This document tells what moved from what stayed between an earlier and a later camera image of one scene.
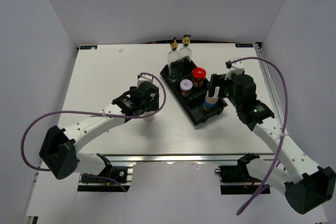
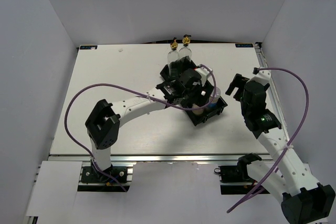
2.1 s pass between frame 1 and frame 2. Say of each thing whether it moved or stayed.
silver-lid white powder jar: moved
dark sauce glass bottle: stayed
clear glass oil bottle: stayed
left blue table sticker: stayed
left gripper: moved
